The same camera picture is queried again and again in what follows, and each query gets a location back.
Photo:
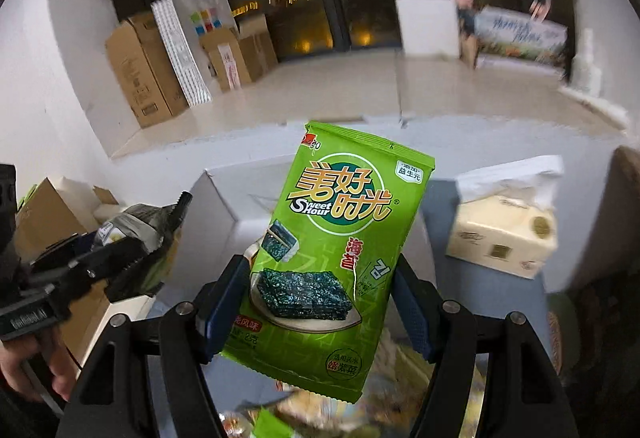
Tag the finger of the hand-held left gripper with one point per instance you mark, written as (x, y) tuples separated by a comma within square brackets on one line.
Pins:
[(125, 263), (183, 204)]

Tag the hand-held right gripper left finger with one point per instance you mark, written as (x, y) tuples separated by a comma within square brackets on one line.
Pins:
[(231, 303)]

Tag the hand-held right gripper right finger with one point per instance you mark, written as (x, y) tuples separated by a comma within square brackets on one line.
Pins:
[(411, 308)]

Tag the silver grey snack packet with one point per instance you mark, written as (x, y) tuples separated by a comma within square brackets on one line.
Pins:
[(132, 223)]

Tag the green seaweed snack packet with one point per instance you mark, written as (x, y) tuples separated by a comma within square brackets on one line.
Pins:
[(325, 238)]

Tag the person's left hand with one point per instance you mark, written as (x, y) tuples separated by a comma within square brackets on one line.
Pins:
[(55, 368)]

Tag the white cardboard box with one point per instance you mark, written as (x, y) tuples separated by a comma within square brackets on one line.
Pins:
[(225, 203)]

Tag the pile of snack packets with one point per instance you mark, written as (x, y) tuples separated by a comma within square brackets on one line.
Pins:
[(395, 388)]

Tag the open brown cardboard box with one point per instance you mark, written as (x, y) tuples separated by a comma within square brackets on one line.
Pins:
[(55, 213)]

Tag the cream tissue pack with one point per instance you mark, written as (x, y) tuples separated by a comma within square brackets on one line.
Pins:
[(502, 233)]

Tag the tall brown cardboard box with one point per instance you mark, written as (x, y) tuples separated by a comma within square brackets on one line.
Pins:
[(142, 72)]

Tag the cardboard box with red label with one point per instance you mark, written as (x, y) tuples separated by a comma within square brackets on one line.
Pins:
[(225, 60)]

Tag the round green snack packet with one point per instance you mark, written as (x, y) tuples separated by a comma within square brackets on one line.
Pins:
[(561, 323)]

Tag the white patterned paper bag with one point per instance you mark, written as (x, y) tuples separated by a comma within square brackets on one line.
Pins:
[(187, 42)]

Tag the plain brown cardboard box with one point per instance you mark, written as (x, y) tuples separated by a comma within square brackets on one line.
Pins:
[(257, 47)]

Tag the white foam box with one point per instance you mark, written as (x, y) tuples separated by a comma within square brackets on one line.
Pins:
[(427, 25)]

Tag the printed figure board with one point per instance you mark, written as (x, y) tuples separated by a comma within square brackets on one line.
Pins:
[(467, 22)]

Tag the printed long carton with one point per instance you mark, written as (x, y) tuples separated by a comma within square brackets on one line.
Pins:
[(520, 35)]

